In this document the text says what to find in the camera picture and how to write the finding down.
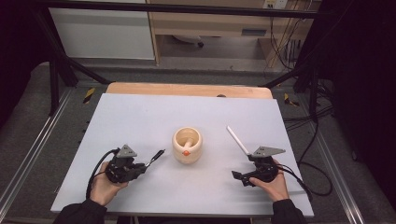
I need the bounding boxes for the yellow black hazard tape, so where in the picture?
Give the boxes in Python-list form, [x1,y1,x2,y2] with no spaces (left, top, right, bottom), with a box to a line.
[82,87,96,105]
[282,92,301,107]

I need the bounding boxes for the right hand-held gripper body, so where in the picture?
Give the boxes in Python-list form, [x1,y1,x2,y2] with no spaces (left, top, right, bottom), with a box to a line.
[245,146,287,188]

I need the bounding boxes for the white power strip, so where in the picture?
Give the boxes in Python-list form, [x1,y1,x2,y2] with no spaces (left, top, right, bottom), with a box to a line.
[262,0,290,10]

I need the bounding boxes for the bundle of black floor cables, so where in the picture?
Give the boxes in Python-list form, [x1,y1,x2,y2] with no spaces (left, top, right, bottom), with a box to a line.
[282,78,336,133]

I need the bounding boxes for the black metal frame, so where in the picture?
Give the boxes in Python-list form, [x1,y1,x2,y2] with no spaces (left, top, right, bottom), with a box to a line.
[29,0,332,117]

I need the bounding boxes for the white chair base with castor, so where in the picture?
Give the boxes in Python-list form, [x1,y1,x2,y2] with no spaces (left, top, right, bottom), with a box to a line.
[172,34,205,49]

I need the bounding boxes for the black pen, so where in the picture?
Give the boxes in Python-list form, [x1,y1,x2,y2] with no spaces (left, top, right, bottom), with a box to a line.
[144,148,166,169]

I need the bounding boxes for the hanging cables by desk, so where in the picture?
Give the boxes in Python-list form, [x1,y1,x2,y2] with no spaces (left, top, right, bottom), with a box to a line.
[268,14,304,71]

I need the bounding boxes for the white cabinet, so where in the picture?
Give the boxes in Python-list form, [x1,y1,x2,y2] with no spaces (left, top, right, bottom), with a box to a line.
[48,7,156,61]

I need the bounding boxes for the person's right hand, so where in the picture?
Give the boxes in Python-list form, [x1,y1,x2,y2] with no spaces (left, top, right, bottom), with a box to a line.
[248,159,290,203]

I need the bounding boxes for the wooden table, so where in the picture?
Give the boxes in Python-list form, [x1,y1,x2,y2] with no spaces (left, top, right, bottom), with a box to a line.
[105,81,275,100]

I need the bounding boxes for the person's left hand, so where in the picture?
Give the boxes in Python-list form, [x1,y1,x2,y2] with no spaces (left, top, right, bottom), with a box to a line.
[89,161,130,207]

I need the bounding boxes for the light wooden desk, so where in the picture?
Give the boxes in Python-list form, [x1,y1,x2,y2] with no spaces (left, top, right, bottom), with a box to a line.
[146,0,322,68]

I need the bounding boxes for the white foam board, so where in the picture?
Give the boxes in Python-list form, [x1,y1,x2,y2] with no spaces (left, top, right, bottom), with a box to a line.
[50,92,315,218]

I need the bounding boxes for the beige wooden cup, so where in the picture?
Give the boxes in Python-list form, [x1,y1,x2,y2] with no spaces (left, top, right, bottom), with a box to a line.
[171,126,204,165]

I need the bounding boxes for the long white pen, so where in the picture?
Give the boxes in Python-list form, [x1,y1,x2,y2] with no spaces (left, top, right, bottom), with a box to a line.
[225,125,252,157]

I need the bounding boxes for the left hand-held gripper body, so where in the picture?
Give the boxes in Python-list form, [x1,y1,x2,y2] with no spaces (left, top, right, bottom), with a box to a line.
[105,144,148,184]

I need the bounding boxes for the aluminium floor rail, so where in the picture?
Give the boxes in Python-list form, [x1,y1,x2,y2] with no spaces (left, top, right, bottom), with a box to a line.
[0,88,75,213]
[313,130,366,224]

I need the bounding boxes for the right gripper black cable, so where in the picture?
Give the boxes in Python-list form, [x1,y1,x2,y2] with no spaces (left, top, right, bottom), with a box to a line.
[275,160,333,202]

